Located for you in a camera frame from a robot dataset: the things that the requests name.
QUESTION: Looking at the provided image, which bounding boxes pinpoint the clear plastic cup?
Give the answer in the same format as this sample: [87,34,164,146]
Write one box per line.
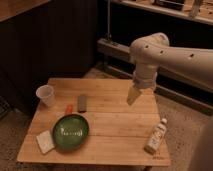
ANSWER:
[36,85,55,107]

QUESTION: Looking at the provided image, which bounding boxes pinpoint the wooden shelf with items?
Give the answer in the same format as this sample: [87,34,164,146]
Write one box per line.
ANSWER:
[112,0,213,26]

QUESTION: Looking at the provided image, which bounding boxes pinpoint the metal vertical pole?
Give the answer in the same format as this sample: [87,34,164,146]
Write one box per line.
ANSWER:
[107,0,111,41]

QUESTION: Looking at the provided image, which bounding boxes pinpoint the wooden table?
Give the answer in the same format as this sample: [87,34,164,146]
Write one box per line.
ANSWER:
[17,78,171,166]

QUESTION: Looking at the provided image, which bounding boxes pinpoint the dark grey rectangular block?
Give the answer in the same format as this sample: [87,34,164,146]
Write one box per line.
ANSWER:
[77,95,87,112]

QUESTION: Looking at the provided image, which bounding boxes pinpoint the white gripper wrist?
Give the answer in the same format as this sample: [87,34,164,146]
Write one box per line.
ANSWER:
[127,73,157,105]

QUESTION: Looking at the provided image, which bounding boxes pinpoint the grey baseboard rail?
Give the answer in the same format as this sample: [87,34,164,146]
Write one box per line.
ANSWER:
[97,38,213,116]

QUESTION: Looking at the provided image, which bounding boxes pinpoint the white plastic bottle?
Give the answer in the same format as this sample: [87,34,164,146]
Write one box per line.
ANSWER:
[144,118,167,154]

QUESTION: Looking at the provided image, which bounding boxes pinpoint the green ceramic bowl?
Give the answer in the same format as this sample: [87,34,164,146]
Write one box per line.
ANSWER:
[52,114,89,151]

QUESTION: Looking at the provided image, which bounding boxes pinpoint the small orange object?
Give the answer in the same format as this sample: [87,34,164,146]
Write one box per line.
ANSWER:
[65,105,73,115]

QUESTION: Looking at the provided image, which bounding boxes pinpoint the white sponge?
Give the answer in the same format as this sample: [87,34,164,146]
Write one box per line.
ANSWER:
[36,131,54,154]

